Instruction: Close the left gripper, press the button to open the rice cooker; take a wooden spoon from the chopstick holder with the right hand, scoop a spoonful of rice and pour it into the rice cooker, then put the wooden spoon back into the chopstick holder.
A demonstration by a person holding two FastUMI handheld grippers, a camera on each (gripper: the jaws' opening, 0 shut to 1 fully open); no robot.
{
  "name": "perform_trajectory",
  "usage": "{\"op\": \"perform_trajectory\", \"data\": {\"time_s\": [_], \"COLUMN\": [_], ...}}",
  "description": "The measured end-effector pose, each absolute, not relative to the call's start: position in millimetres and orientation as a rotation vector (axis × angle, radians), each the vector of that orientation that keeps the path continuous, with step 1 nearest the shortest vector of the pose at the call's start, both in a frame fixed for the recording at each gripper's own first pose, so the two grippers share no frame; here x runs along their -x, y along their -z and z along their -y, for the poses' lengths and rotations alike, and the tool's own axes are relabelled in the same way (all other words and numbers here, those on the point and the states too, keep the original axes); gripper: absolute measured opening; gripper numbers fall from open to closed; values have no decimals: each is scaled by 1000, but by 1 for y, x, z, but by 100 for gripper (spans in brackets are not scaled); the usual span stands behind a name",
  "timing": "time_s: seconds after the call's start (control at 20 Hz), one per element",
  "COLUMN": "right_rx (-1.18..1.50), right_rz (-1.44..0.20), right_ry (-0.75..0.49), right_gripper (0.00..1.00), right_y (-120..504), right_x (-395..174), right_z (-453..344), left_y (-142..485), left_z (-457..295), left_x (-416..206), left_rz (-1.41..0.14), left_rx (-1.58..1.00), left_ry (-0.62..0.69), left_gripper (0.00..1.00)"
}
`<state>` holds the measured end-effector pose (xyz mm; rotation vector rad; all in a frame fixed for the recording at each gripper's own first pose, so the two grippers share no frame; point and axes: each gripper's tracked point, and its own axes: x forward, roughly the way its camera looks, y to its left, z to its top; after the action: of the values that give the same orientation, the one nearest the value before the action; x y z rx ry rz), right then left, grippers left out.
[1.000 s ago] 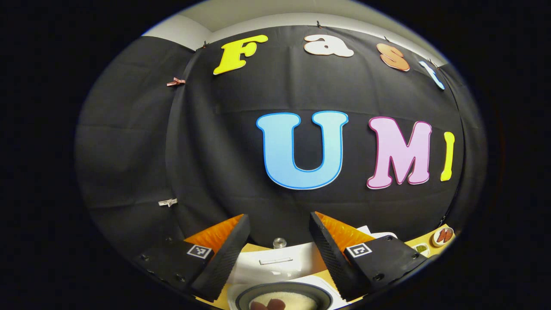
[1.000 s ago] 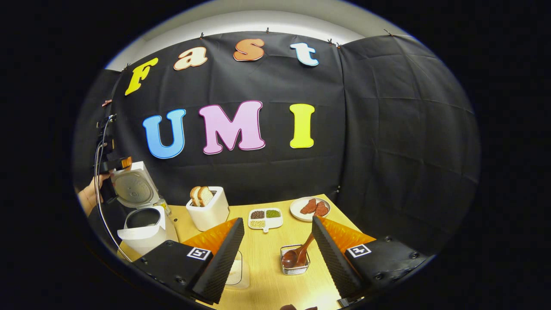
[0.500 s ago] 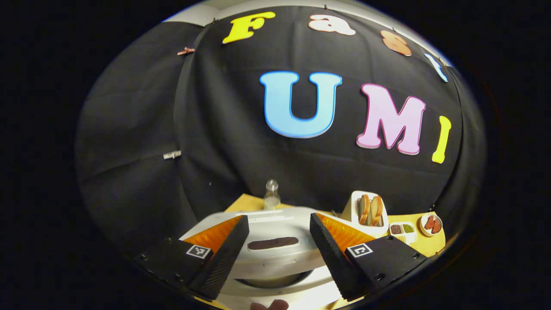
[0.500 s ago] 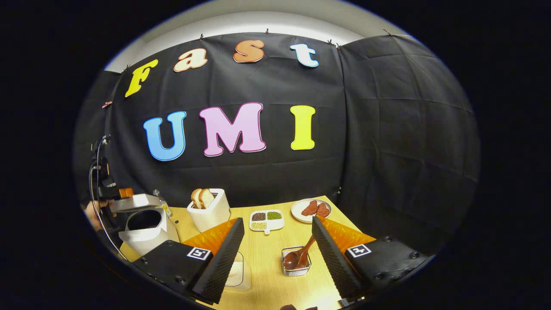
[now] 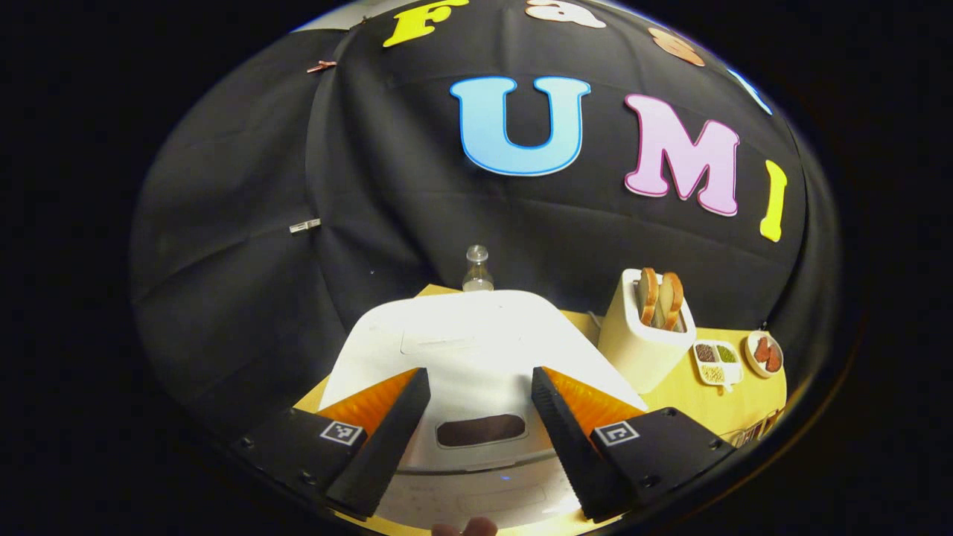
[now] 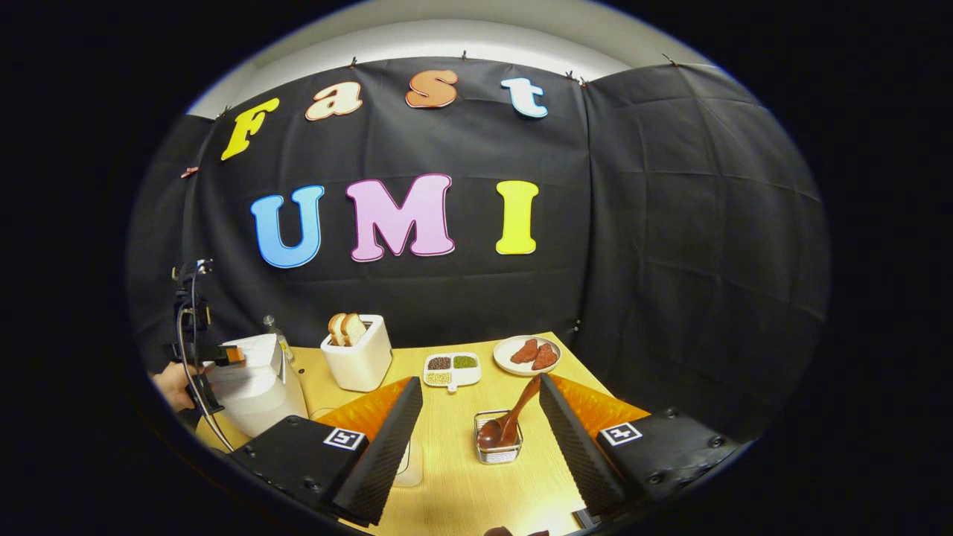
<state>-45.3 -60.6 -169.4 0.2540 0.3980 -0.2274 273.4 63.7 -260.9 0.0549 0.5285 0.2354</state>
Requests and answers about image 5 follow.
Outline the clear glass bottle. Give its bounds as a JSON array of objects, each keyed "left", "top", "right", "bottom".
[{"left": 462, "top": 245, "right": 495, "bottom": 293}]

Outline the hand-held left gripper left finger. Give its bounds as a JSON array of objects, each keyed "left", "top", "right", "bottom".
[{"left": 231, "top": 367, "right": 432, "bottom": 520}]

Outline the white round plate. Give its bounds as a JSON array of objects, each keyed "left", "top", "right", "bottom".
[{"left": 745, "top": 331, "right": 785, "bottom": 379}]

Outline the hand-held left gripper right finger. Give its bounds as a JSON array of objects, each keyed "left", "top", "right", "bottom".
[{"left": 531, "top": 366, "right": 738, "bottom": 522}]

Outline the toasted bread slice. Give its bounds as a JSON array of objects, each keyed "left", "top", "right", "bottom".
[
  {"left": 639, "top": 267, "right": 660, "bottom": 327},
  {"left": 659, "top": 272, "right": 685, "bottom": 332}
]

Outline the white toaster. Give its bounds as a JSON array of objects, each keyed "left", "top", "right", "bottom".
[{"left": 597, "top": 268, "right": 698, "bottom": 395}]

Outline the metal wire chopstick holder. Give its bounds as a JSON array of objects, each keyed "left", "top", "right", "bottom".
[{"left": 726, "top": 408, "right": 786, "bottom": 447}]

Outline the white divided dish of beans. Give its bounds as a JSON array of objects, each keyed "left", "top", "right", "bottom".
[{"left": 692, "top": 339, "right": 745, "bottom": 393}]

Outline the white rice cooker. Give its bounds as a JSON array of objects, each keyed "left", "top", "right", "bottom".
[{"left": 316, "top": 289, "right": 648, "bottom": 531}]

